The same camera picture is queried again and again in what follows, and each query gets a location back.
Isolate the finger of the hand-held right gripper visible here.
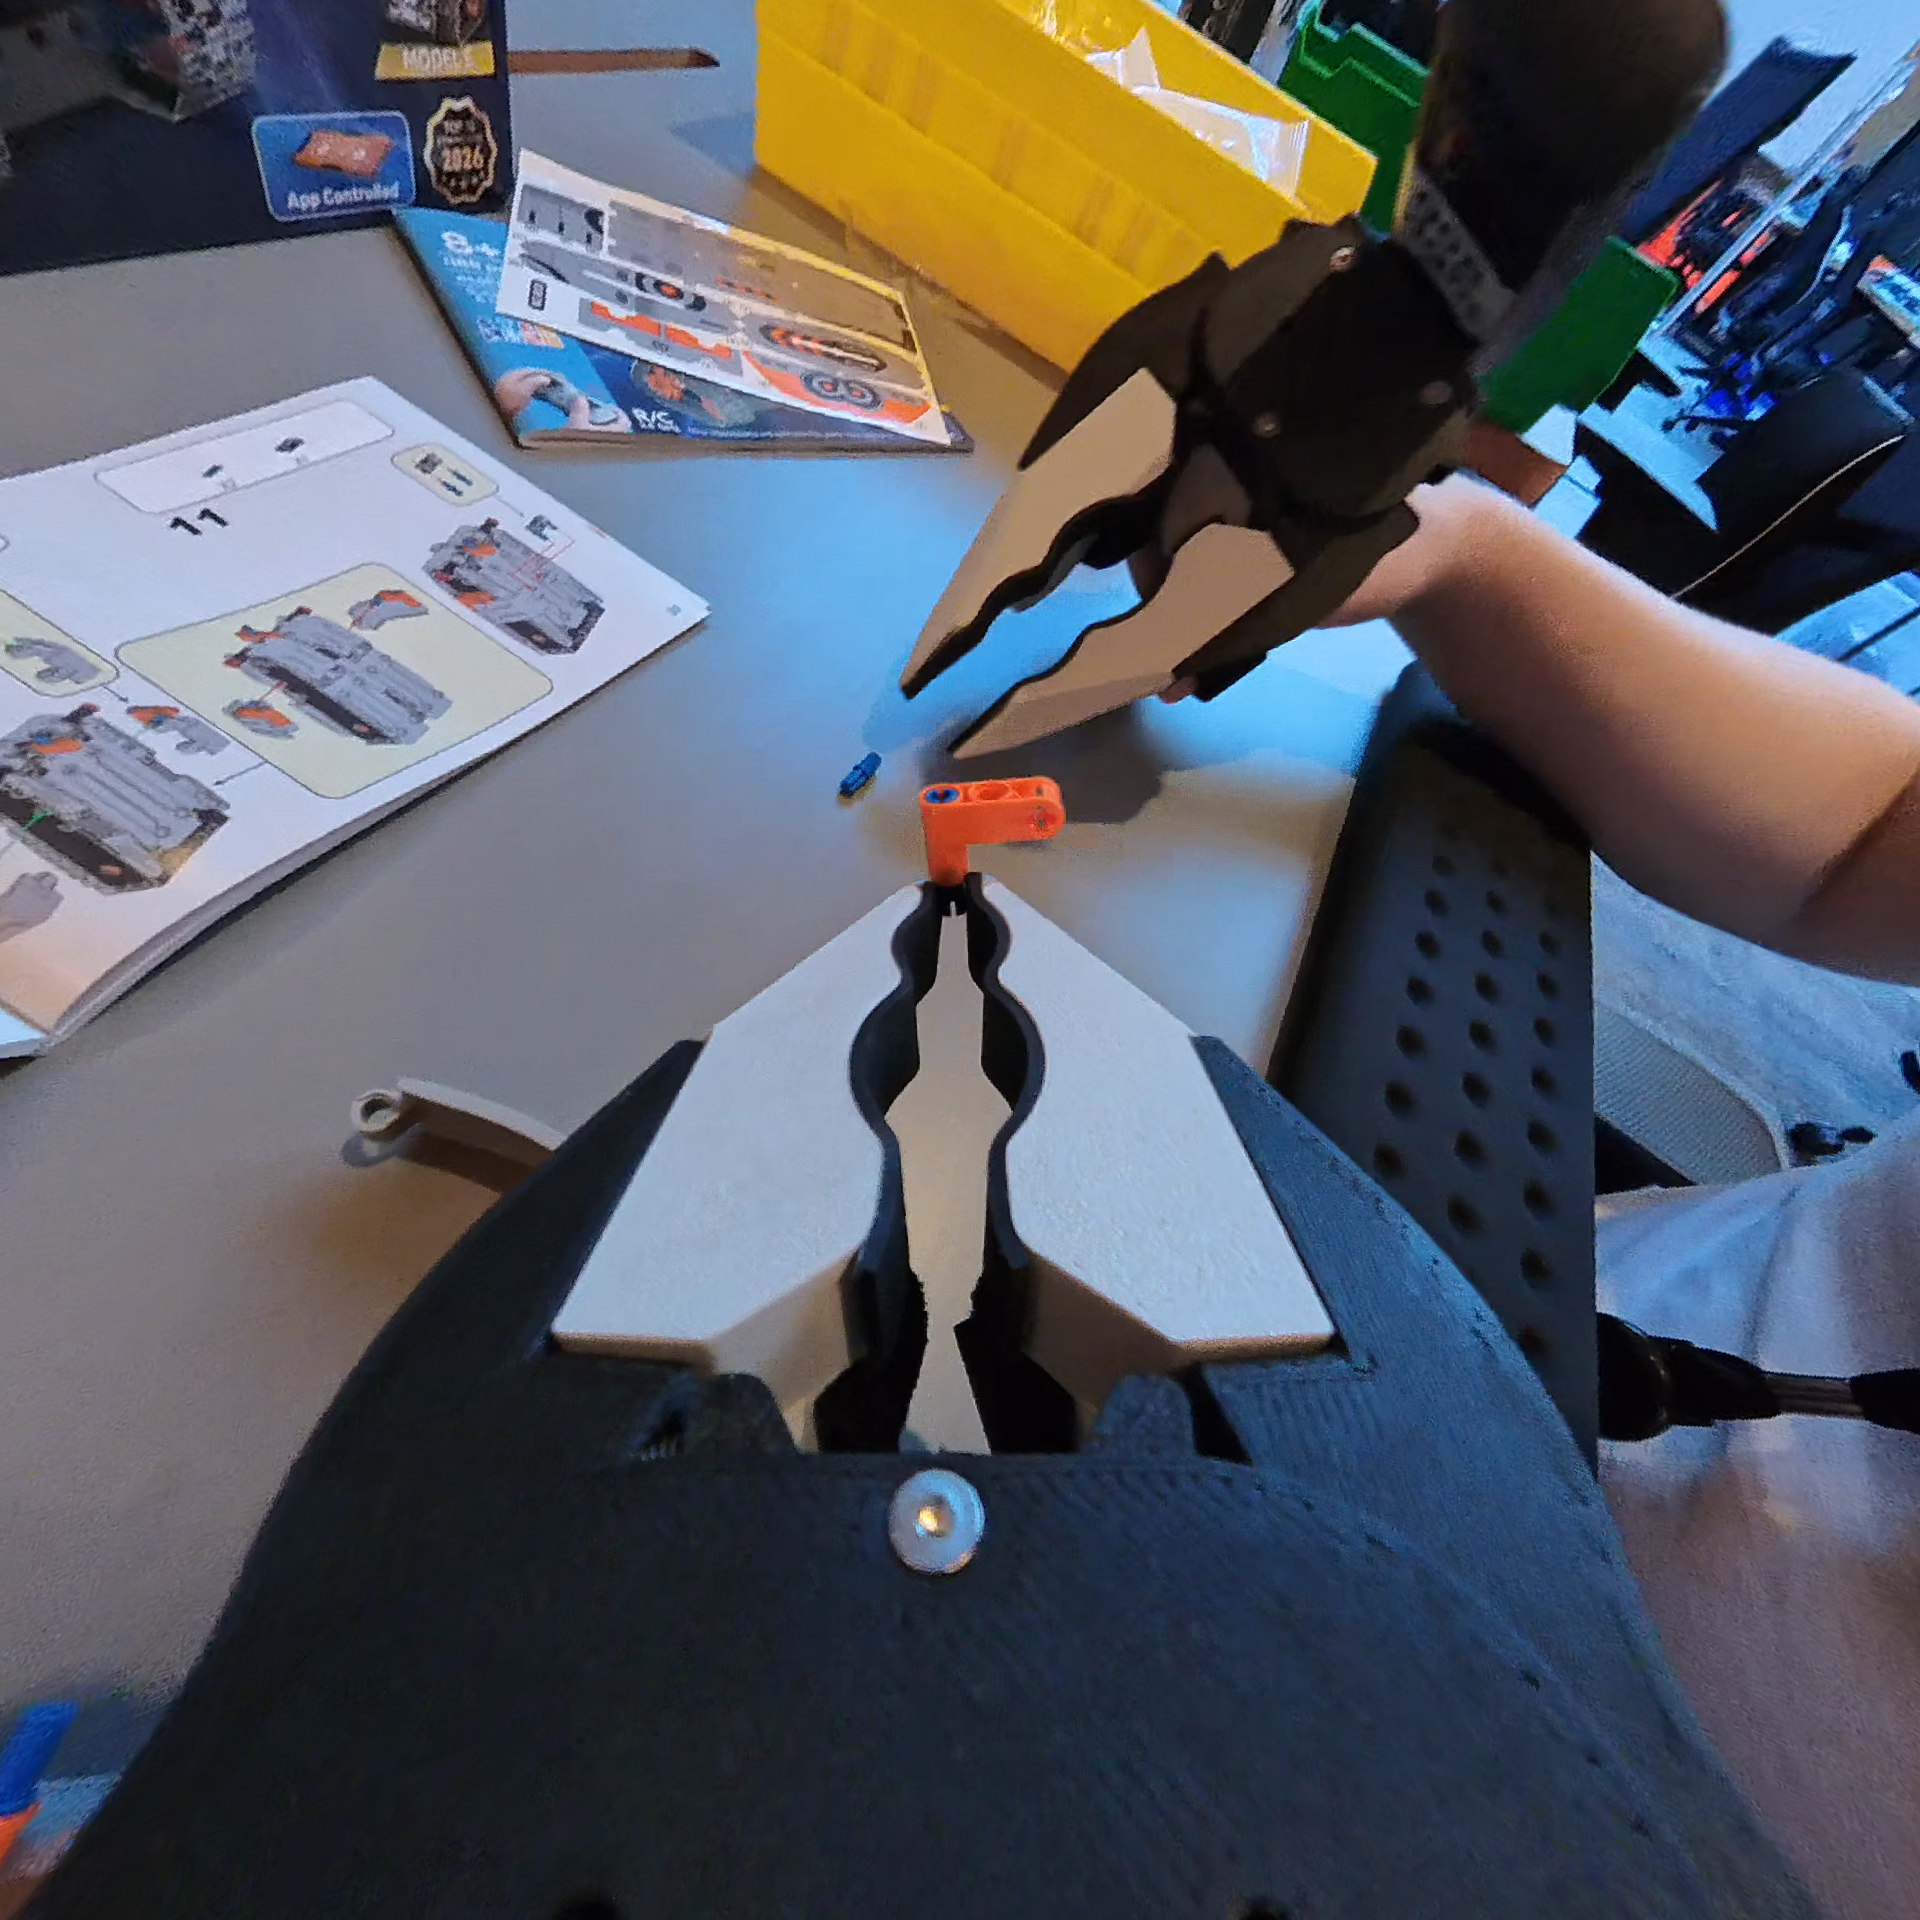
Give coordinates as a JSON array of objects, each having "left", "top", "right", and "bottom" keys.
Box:
[
  {"left": 943, "top": 515, "right": 1310, "bottom": 761},
  {"left": 896, "top": 363, "right": 1191, "bottom": 699}
]

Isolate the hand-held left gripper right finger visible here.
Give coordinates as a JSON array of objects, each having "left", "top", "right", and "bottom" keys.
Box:
[{"left": 960, "top": 877, "right": 1338, "bottom": 1455}]

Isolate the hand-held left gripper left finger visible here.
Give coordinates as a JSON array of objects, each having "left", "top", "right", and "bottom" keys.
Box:
[{"left": 545, "top": 882, "right": 923, "bottom": 1453}]

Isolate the grey curved panel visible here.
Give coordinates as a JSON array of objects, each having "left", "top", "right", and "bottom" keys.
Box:
[{"left": 352, "top": 1077, "right": 569, "bottom": 1167}]

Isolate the person's right forearm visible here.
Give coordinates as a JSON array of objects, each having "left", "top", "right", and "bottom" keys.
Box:
[{"left": 1318, "top": 477, "right": 1920, "bottom": 985}]

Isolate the grey desk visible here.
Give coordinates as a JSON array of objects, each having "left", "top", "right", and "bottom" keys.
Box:
[{"left": 0, "top": 41, "right": 1518, "bottom": 1729}]

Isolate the green storage bin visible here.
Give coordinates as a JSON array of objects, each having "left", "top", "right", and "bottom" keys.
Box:
[{"left": 1274, "top": 0, "right": 1681, "bottom": 436}]

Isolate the clear plastic bag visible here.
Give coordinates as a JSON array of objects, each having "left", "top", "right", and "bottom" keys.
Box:
[{"left": 1071, "top": 15, "right": 1314, "bottom": 197}]

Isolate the yellow storage bin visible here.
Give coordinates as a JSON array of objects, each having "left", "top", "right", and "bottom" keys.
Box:
[{"left": 750, "top": 0, "right": 1378, "bottom": 377}]

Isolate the black perforated chair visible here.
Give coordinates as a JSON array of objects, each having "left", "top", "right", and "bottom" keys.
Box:
[{"left": 1265, "top": 667, "right": 1600, "bottom": 1473}]

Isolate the robot sticker sheet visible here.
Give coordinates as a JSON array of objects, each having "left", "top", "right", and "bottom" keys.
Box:
[{"left": 495, "top": 146, "right": 953, "bottom": 449}]

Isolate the black office chair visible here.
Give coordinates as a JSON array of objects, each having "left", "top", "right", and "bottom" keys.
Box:
[{"left": 1590, "top": 358, "right": 1920, "bottom": 633}]

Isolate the open instruction booklet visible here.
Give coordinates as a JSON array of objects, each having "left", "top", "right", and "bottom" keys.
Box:
[{"left": 0, "top": 374, "right": 711, "bottom": 1059}]

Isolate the person's grey clothing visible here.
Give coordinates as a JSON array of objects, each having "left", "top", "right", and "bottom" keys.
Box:
[{"left": 1590, "top": 959, "right": 1920, "bottom": 1920}]

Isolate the blue robot kit box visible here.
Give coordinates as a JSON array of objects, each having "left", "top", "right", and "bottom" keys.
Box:
[{"left": 0, "top": 0, "right": 514, "bottom": 278}]

